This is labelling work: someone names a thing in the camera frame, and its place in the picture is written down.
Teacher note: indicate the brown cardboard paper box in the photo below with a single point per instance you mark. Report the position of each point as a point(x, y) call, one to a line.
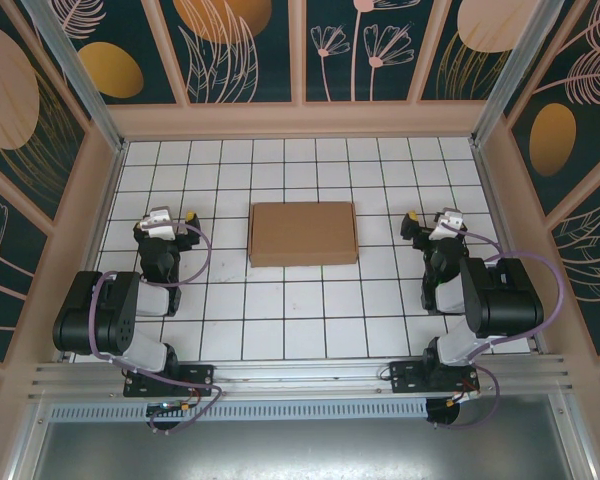
point(302, 235)

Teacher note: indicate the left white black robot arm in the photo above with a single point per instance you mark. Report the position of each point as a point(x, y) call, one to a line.
point(100, 310)

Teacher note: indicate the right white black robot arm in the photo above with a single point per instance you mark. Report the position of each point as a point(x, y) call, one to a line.
point(505, 300)

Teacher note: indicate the dark panel pink leaf outlines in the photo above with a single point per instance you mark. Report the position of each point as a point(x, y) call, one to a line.
point(590, 270)

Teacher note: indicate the dark panel pink flower outline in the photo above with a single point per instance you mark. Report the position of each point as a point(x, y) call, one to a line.
point(5, 265)

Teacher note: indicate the dark panel orange circle leaves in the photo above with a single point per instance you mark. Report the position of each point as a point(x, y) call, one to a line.
point(230, 50)

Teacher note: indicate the dark panel pale circle leaves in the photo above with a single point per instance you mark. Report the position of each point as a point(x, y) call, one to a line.
point(475, 50)

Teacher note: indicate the dark panel with orange oval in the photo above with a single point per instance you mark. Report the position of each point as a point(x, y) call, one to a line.
point(130, 45)

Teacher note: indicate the dark panel orange oval fern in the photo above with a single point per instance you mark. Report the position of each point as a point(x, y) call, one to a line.
point(570, 100)

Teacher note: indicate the dark panel large pale circle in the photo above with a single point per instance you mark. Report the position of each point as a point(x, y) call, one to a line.
point(20, 110)

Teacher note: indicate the grey metal sheet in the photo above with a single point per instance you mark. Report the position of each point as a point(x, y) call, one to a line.
point(305, 450)

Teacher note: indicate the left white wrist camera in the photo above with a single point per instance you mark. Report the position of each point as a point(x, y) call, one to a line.
point(157, 222)

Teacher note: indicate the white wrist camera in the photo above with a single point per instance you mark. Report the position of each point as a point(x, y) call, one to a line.
point(447, 222)
point(157, 222)

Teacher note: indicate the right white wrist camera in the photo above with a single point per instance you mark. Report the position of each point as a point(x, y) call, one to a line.
point(447, 222)

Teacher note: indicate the aluminium side rail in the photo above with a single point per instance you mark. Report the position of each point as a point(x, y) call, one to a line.
point(108, 200)
point(492, 200)

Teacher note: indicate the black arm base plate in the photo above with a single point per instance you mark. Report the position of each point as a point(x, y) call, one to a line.
point(402, 377)
point(200, 375)

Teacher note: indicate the aluminium corner post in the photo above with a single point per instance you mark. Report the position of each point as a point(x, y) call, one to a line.
point(77, 75)
point(505, 75)

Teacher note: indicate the aluminium front rail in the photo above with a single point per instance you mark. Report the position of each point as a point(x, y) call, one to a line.
point(305, 375)

